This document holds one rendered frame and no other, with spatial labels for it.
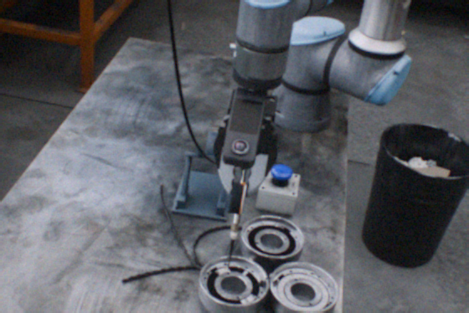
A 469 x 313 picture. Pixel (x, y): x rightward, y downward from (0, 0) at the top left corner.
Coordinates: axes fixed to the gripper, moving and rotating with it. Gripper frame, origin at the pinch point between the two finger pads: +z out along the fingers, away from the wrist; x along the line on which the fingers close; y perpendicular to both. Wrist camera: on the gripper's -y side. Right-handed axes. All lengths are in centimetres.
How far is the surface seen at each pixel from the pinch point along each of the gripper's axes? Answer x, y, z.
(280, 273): -8.5, -5.7, 10.3
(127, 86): 31, 51, 13
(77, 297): 21.1, -15.0, 13.2
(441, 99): -96, 234, 94
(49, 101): 95, 167, 94
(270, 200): -5.7, 12.9, 10.6
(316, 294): -14.2, -8.8, 10.3
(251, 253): -3.5, -2.7, 9.9
